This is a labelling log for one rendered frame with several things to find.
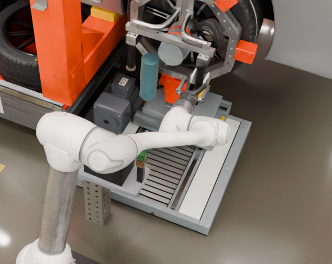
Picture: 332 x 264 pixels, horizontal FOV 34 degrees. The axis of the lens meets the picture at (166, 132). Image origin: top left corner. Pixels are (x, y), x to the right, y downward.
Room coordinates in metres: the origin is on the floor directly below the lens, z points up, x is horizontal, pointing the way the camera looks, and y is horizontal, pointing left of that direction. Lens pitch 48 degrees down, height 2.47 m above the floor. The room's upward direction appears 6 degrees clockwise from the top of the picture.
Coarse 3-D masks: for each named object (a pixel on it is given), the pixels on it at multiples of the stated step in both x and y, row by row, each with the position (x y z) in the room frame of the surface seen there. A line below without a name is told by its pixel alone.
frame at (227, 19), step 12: (132, 0) 2.15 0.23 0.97; (144, 0) 2.11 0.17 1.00; (204, 0) 2.03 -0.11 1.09; (132, 12) 2.13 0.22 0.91; (216, 12) 2.01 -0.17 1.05; (228, 12) 2.04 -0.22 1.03; (228, 24) 1.99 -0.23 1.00; (144, 36) 2.17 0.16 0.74; (144, 48) 2.11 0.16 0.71; (228, 48) 1.99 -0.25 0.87; (228, 60) 1.98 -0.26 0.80; (168, 72) 2.07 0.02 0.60; (180, 72) 2.06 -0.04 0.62; (192, 72) 2.08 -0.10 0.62; (216, 72) 2.00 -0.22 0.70
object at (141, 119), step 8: (144, 104) 2.27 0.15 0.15; (224, 104) 2.34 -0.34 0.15; (136, 112) 2.17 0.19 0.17; (216, 112) 2.26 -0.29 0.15; (224, 112) 2.25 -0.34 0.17; (136, 120) 2.14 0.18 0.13; (144, 120) 2.13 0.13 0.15; (152, 120) 2.14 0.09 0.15; (160, 120) 2.15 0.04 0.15; (224, 120) 2.20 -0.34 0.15; (152, 128) 2.11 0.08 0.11
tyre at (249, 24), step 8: (128, 0) 2.24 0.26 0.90; (240, 0) 2.08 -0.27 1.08; (248, 0) 2.12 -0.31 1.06; (256, 0) 2.19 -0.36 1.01; (128, 8) 2.23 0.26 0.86; (232, 8) 2.08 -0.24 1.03; (240, 8) 2.07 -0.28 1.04; (248, 8) 2.08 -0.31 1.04; (256, 8) 2.15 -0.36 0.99; (128, 16) 2.23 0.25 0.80; (240, 16) 2.06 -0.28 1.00; (248, 16) 2.06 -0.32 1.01; (240, 24) 2.06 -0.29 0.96; (248, 24) 2.05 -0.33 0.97; (256, 24) 2.11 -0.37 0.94; (248, 32) 2.05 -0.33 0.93; (256, 32) 2.11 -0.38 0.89; (248, 40) 2.05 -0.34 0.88; (240, 64) 2.05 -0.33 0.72
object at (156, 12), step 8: (152, 0) 2.32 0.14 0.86; (160, 0) 2.42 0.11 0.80; (168, 0) 2.19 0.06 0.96; (144, 8) 2.21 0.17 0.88; (152, 8) 2.21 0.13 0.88; (160, 8) 2.22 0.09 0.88; (200, 8) 2.14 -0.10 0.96; (144, 16) 2.22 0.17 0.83; (152, 16) 2.30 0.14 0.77; (160, 16) 2.20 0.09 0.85; (168, 16) 2.19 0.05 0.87; (200, 16) 2.15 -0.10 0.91; (200, 32) 2.14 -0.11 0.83; (152, 40) 2.20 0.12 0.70; (224, 40) 2.10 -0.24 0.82; (224, 48) 2.20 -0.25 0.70; (192, 56) 2.14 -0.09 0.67; (216, 56) 2.11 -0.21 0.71; (224, 56) 2.09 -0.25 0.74; (184, 64) 2.14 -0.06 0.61; (192, 64) 2.13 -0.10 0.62; (208, 64) 2.10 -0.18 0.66
